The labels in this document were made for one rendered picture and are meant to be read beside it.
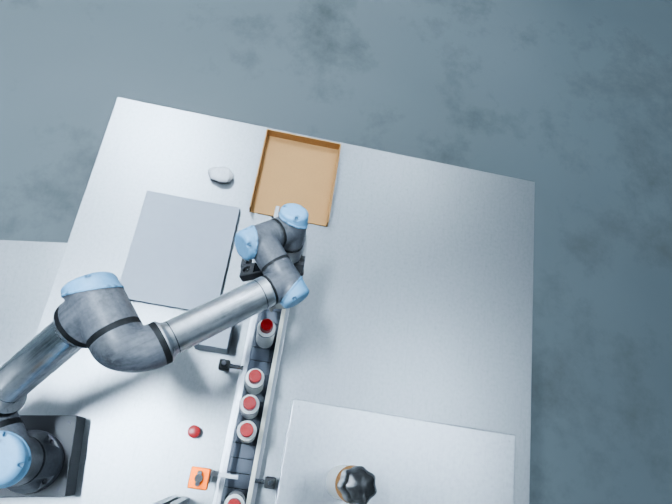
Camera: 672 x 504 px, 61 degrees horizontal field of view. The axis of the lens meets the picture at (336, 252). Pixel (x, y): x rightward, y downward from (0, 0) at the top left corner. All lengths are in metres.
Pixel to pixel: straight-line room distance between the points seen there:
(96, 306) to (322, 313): 0.77
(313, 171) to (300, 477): 0.97
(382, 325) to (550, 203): 1.66
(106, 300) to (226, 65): 2.17
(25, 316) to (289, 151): 0.96
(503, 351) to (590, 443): 1.15
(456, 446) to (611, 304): 1.63
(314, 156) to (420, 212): 0.41
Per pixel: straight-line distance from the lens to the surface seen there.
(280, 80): 3.20
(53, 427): 1.72
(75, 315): 1.28
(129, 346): 1.23
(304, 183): 1.94
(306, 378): 1.75
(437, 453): 1.76
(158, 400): 1.75
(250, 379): 1.48
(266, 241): 1.36
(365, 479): 1.40
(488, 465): 1.81
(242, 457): 1.68
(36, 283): 1.91
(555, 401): 2.93
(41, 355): 1.39
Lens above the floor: 2.55
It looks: 68 degrees down
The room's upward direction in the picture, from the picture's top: 22 degrees clockwise
